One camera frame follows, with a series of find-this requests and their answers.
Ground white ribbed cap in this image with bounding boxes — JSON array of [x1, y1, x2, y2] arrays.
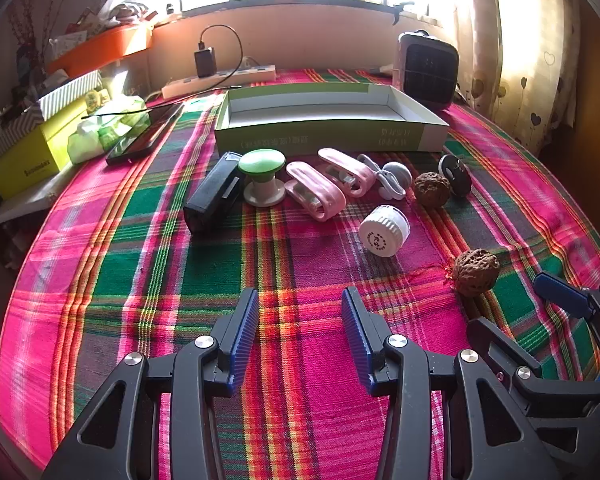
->
[[358, 205, 412, 258]]

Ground grey chevron patterned box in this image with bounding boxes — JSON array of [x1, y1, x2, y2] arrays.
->
[[0, 105, 46, 161]]

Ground black charger plug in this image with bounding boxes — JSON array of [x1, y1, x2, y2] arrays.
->
[[194, 47, 216, 79]]

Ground red dried flower branches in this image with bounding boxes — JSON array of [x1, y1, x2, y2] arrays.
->
[[5, 0, 51, 61]]

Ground green tissue pack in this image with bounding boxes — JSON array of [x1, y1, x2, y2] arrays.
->
[[67, 95, 148, 165]]

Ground white flat board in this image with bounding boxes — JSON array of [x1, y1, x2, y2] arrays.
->
[[0, 170, 76, 231]]

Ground heart patterned curtain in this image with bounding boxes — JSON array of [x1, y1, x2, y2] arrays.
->
[[455, 0, 581, 156]]

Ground orange plastic tray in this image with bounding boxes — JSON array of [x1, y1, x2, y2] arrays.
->
[[45, 22, 156, 77]]

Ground black round disc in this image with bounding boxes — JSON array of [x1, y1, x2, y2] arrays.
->
[[438, 154, 473, 197]]

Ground brown walnut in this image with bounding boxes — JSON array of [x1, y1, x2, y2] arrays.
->
[[452, 249, 501, 292], [412, 172, 452, 207]]

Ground grey desk fan heater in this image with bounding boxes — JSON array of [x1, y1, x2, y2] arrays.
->
[[392, 30, 460, 110]]

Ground thin black wire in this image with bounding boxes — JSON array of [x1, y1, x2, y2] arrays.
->
[[81, 102, 147, 121]]

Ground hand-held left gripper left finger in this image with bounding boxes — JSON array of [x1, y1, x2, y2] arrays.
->
[[40, 287, 261, 480]]

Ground small colourful packet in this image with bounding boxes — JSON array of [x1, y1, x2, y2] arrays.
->
[[85, 87, 113, 111]]

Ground pink green plaid tablecloth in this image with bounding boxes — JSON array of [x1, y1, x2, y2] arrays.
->
[[0, 67, 600, 480]]

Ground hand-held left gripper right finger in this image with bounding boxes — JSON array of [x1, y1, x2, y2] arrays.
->
[[341, 286, 563, 480]]

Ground white mushroom-shaped knob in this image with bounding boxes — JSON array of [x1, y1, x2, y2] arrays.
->
[[382, 161, 413, 192]]

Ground yellow-green box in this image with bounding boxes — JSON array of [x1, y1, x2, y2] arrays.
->
[[0, 97, 93, 201]]

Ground clear plastic container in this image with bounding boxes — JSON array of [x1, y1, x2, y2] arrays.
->
[[100, 57, 153, 101]]

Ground white plastic bag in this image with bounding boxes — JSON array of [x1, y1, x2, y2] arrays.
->
[[97, 0, 153, 28]]

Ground black smartphone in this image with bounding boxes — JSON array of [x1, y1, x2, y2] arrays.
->
[[105, 102, 186, 167]]

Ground pale card box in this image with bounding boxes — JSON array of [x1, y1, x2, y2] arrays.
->
[[47, 30, 88, 56]]

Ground green white striped box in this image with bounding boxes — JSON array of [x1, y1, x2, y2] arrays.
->
[[37, 69, 103, 122]]

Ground green topped white knob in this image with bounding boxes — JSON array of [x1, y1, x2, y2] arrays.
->
[[237, 150, 287, 207]]

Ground green white cardboard box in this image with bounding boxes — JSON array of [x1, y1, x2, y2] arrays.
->
[[214, 85, 451, 157]]

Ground pink plastic clip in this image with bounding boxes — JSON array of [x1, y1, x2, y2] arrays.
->
[[317, 147, 377, 197], [285, 161, 348, 222]]

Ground white cable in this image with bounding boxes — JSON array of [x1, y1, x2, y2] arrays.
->
[[357, 154, 406, 200]]

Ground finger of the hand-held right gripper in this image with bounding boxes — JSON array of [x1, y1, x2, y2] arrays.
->
[[532, 271, 600, 358], [466, 316, 573, 411]]

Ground black charger cable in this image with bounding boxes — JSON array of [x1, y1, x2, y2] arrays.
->
[[198, 24, 244, 91]]

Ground black rectangular device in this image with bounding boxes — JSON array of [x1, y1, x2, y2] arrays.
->
[[183, 152, 243, 234]]

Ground white power strip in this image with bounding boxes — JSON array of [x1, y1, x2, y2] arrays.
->
[[161, 63, 277, 100]]

